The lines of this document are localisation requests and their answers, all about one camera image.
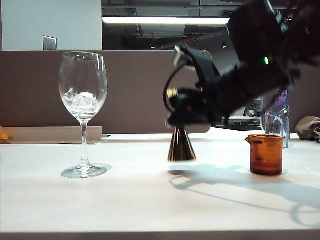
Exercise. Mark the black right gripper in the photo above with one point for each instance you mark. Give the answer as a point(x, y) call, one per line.
point(197, 105)

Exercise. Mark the gold metal jigger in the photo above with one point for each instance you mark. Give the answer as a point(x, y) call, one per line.
point(181, 147)

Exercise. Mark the small amber measuring cup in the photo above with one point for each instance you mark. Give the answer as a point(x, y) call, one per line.
point(266, 157)

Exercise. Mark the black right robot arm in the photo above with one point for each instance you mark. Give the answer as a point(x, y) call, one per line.
point(262, 50)

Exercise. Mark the clear plastic water bottle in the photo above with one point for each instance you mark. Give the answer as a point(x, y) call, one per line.
point(277, 125)

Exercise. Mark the clear wine glass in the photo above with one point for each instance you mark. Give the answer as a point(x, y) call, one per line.
point(83, 75)

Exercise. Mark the white partition foot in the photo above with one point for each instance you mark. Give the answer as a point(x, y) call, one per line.
point(185, 136)

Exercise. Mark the green potted plant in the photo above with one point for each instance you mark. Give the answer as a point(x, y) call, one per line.
point(252, 108)

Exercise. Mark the wide brown desk partition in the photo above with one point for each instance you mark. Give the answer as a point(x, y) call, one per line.
point(125, 87)

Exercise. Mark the black ceiling spot lamp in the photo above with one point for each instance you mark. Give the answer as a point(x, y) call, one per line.
point(223, 45)

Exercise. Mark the white ceiling light strip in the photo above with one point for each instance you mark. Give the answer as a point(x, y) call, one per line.
point(162, 20)

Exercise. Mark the clear ice pile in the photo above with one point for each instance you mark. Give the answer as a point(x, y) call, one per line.
point(82, 102)

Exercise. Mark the narrow brown desk partition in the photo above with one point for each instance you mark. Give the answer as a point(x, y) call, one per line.
point(303, 100)

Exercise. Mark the crumpled brown bag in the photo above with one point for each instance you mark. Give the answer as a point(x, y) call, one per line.
point(308, 128)

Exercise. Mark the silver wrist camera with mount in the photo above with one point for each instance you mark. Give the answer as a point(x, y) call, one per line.
point(200, 65)

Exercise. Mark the metal wall switch plate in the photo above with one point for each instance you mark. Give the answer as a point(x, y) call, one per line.
point(50, 43)

